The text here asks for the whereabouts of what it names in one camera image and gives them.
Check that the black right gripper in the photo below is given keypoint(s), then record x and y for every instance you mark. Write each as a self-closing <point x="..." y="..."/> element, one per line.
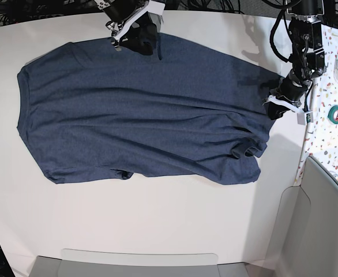
<point x="142" y="39"/>

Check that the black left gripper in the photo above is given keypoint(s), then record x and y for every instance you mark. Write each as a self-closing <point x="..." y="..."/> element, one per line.
<point x="290" y="89"/>

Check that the navy blue t-shirt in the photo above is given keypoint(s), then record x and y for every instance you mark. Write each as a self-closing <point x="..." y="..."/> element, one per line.
<point x="89" y="112"/>

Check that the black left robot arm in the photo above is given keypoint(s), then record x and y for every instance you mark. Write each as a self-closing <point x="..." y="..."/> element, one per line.
<point x="307" y="57"/>

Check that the terrazzo patterned side table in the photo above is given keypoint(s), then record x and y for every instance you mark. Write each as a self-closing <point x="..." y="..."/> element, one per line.
<point x="321" y="136"/>

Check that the green tape roll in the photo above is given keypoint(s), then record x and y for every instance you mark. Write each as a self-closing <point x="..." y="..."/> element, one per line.
<point x="333" y="115"/>

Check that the grey plastic bin right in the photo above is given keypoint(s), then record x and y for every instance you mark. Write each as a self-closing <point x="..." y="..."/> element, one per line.
<point x="305" y="236"/>

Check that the grey plastic bin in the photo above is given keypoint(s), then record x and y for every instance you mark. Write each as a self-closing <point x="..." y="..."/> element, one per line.
<point x="305" y="236"/>
<point x="88" y="263"/>

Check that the grey plastic bin front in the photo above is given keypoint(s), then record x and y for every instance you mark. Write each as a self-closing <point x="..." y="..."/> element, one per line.
<point x="88" y="263"/>

